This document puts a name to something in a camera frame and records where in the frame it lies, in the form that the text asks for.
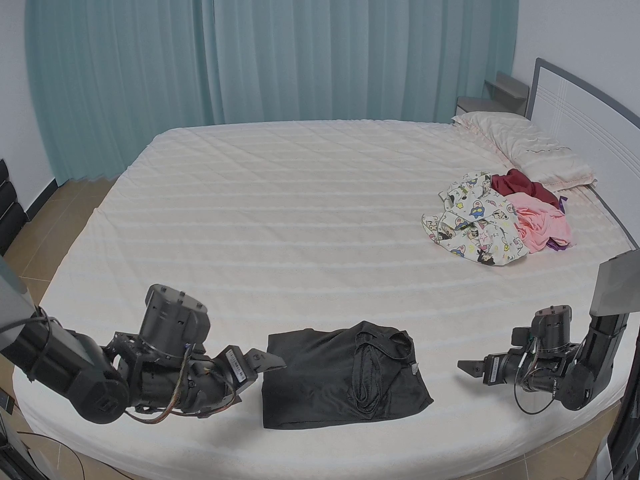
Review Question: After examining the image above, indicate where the cream pillow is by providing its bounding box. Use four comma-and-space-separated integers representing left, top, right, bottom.
450, 111, 598, 191

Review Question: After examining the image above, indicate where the thin black cable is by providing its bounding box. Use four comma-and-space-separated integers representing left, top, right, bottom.
15, 430, 87, 480

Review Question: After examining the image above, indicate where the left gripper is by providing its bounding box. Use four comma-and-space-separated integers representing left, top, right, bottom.
186, 345, 287, 412

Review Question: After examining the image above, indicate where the black T-shirt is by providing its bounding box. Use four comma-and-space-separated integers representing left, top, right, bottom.
261, 320, 435, 430

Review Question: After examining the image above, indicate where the white printed garment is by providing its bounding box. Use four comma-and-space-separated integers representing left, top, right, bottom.
421, 172, 530, 268

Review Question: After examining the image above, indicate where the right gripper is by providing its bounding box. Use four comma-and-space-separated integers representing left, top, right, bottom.
482, 351, 522, 387

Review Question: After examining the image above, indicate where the grey bedside table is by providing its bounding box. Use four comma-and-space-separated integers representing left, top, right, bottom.
456, 71, 531, 117

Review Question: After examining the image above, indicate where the blue-green curtain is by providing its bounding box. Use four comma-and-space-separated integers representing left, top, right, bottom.
207, 0, 521, 125
25, 0, 223, 185

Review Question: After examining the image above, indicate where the pink garment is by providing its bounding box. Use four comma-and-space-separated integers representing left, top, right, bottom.
510, 193, 572, 254

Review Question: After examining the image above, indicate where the purple garment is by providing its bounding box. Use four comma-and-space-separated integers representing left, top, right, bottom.
545, 195, 571, 251

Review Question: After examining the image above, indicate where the bed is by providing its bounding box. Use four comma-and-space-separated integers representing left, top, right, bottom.
10, 58, 640, 480

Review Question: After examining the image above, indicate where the dark red garment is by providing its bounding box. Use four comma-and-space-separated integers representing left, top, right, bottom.
490, 168, 560, 208

